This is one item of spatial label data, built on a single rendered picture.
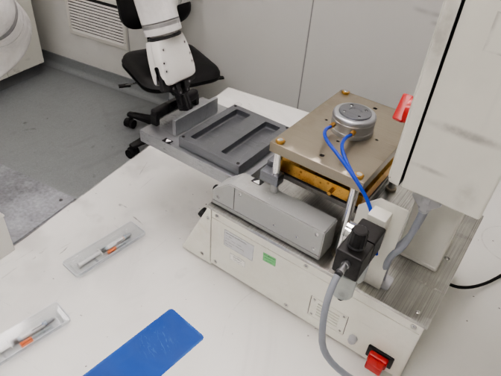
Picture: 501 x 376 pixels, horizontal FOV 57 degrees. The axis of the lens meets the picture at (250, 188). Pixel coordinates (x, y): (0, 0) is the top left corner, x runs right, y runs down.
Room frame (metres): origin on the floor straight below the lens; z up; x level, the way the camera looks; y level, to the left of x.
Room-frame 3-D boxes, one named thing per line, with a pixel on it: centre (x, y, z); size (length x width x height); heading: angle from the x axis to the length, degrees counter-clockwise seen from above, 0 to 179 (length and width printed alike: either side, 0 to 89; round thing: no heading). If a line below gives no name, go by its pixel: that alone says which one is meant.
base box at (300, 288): (0.74, -0.16, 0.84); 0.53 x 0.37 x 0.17; 57
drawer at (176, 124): (0.91, 0.08, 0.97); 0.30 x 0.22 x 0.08; 57
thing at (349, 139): (0.71, -0.19, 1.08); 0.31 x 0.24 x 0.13; 147
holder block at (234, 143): (0.89, 0.04, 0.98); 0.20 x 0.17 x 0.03; 147
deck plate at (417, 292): (0.73, -0.20, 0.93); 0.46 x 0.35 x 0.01; 57
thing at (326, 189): (0.74, -0.17, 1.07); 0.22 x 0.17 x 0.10; 147
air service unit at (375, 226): (0.49, -0.16, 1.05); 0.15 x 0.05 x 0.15; 147
